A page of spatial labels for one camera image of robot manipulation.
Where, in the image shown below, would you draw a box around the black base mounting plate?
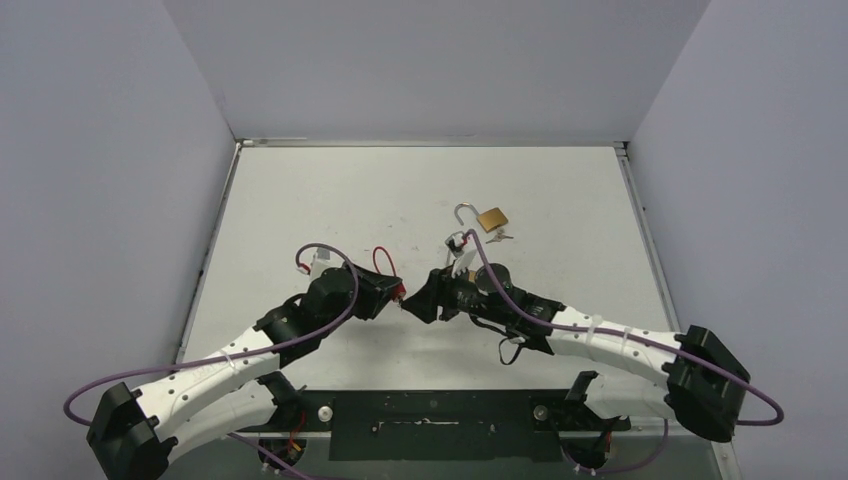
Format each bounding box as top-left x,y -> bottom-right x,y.
251,377 -> 631,462

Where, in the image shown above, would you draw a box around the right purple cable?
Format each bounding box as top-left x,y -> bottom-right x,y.
463,229 -> 785,427

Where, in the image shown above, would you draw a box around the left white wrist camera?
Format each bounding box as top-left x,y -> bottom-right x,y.
296,248 -> 339,281

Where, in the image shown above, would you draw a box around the large brass padlock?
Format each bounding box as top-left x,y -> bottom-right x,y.
453,202 -> 509,233

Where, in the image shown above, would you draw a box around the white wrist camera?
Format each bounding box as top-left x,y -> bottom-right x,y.
445,231 -> 477,278
296,248 -> 339,281

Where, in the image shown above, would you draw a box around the long-shackle brass padlock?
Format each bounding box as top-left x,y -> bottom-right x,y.
446,248 -> 478,282

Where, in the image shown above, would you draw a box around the silver keys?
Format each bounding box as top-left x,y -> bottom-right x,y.
486,228 -> 513,244

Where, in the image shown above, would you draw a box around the red cable padlock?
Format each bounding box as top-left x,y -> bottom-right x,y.
371,245 -> 406,305

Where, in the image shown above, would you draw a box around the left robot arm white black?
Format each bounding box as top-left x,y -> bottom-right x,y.
86,265 -> 403,479

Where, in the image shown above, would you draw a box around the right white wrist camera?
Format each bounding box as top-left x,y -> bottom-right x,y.
445,231 -> 477,278

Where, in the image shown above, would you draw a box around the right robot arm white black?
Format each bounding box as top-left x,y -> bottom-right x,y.
401,263 -> 751,443

